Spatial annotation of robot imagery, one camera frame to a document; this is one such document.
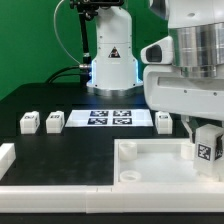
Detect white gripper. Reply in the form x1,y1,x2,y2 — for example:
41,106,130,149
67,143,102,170
143,65,224,143

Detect grey camera cable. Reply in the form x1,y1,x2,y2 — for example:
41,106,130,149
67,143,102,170
53,0,84,66

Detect white sheet with markers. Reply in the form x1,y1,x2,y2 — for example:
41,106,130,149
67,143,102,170
66,109,153,127

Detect white obstacle fence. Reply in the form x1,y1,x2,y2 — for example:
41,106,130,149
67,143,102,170
0,142,224,214

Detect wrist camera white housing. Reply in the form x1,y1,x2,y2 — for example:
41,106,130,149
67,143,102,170
140,36,174,65

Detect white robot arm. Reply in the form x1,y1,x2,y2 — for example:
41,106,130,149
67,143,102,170
87,0,224,121

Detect white square tabletop part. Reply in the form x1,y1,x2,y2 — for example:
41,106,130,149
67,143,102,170
114,139,224,183

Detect black base cables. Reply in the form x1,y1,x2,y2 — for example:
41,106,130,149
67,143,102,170
45,63,93,84

